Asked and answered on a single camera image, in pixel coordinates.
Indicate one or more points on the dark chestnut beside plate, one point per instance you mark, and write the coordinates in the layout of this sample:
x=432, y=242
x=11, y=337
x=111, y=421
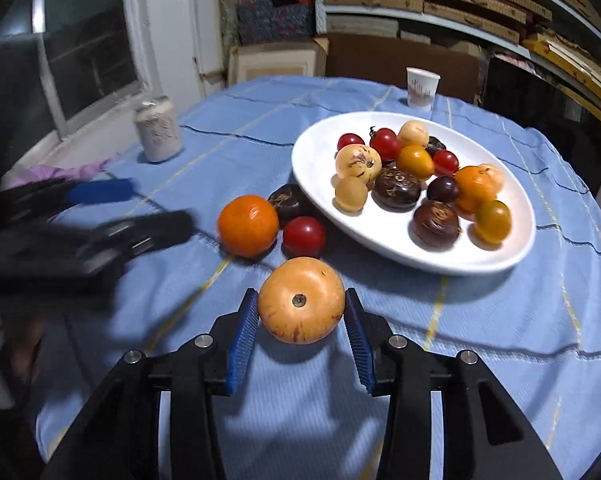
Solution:
x=290, y=203

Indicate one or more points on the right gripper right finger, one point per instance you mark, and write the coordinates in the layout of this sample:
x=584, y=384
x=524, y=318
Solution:
x=486, y=435

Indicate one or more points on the dark wooden chair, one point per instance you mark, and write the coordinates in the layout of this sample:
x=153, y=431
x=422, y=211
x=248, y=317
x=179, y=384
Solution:
x=385, y=60

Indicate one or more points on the dark purple plum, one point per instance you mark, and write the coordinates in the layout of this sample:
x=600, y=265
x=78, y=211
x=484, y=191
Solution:
x=443, y=189

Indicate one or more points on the metal storage shelf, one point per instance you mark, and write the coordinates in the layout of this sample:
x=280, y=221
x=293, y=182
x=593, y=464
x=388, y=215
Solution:
x=557, y=40

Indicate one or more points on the pink cloth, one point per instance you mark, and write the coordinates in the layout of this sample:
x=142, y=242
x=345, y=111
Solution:
x=21, y=176

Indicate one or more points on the dark chestnut pile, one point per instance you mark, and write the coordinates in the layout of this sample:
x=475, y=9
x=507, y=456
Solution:
x=434, y=146

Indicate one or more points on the black chair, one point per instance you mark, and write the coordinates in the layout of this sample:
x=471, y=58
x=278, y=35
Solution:
x=532, y=102

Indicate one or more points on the white oval plate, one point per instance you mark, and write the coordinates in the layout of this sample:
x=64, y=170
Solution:
x=389, y=233

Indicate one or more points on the orange mandarin on table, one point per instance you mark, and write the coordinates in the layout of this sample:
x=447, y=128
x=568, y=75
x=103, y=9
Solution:
x=248, y=226

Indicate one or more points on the dark brown water chestnut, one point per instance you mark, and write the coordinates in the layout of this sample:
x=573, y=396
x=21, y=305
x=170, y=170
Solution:
x=436, y=224

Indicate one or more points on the blue checked tablecloth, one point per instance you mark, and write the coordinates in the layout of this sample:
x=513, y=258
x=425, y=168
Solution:
x=301, y=413

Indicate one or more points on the window frame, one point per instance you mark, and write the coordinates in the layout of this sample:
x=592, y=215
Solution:
x=62, y=64

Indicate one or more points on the white paper cup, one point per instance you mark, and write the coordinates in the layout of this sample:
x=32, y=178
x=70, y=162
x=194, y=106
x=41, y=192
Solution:
x=422, y=87

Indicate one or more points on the small orange citrus fruit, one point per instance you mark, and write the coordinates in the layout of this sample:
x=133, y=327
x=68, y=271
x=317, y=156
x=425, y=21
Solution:
x=414, y=160

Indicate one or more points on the orange-yellow round fruit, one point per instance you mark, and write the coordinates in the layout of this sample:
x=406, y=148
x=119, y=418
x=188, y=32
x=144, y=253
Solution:
x=302, y=301

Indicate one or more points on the yellow-orange citrus on plate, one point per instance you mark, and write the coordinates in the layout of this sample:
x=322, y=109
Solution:
x=493, y=222

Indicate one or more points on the pale striped melon behind mandarin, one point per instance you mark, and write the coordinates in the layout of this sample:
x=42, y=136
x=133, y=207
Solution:
x=496, y=175

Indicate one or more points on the large orange mandarin on plate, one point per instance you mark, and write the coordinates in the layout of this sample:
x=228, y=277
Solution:
x=475, y=188

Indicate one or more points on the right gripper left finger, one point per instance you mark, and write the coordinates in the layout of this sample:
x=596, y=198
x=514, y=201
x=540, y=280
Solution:
x=115, y=435

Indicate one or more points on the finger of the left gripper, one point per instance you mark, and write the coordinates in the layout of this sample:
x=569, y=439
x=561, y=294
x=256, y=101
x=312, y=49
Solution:
x=129, y=238
x=97, y=192

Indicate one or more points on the large dark water chestnut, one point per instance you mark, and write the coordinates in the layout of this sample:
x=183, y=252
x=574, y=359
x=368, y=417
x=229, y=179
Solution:
x=396, y=190

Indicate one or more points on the cardboard box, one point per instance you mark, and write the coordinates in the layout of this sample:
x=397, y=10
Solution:
x=285, y=58

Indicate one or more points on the pale yellow round fruit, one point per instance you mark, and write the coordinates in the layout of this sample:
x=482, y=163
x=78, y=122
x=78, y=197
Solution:
x=414, y=133

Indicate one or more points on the white beverage can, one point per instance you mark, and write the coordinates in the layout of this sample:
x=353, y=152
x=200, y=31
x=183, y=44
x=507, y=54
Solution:
x=158, y=130

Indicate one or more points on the small red cherry tomato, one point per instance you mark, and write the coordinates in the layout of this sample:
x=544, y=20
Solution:
x=349, y=139

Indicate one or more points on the small tan longan fruit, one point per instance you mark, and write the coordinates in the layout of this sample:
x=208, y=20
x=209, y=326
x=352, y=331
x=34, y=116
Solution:
x=351, y=194

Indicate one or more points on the red tomato pile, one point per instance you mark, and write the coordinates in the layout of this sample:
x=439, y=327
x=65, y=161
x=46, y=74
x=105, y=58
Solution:
x=386, y=143

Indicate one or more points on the pale yellow striped melon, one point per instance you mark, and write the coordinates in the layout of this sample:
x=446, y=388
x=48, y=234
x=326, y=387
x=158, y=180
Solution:
x=358, y=161

